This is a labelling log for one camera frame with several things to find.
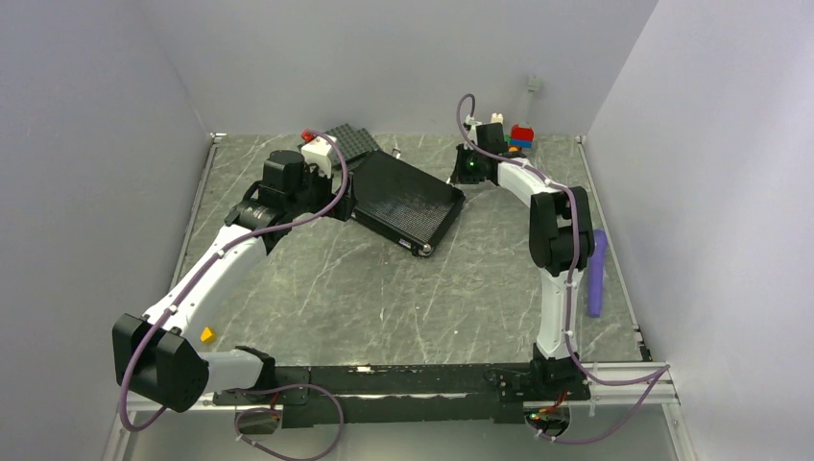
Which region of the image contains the aluminium poker case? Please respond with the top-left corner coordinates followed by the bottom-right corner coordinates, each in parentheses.
top-left (352, 151), bottom-right (466, 257)

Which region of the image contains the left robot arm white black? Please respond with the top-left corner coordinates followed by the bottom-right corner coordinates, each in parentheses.
top-left (112, 149), bottom-right (354, 412)

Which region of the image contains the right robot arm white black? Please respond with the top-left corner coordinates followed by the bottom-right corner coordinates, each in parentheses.
top-left (449, 122), bottom-right (594, 402)

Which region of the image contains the dark grey lego baseplate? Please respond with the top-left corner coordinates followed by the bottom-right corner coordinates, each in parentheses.
top-left (325, 123), bottom-right (381, 166)

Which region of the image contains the colourful lego train toy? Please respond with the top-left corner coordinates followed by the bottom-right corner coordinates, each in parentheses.
top-left (490, 112), bottom-right (535, 154)

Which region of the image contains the purple toy microphone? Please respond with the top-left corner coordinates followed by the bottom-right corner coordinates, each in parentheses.
top-left (587, 229), bottom-right (609, 318)

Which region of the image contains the small yellow block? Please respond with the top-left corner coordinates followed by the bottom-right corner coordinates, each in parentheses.
top-left (200, 328), bottom-right (216, 345)

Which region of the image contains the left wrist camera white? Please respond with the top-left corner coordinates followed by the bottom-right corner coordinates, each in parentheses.
top-left (299, 130), bottom-right (334, 177)

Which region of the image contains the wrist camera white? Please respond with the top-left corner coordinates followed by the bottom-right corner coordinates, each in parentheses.
top-left (463, 114), bottom-right (481, 131)
top-left (299, 130), bottom-right (334, 177)

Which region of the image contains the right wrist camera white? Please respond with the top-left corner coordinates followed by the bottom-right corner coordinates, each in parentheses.
top-left (463, 114), bottom-right (481, 131)

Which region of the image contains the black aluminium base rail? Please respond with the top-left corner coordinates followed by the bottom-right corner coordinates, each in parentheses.
top-left (114, 362), bottom-right (680, 440)

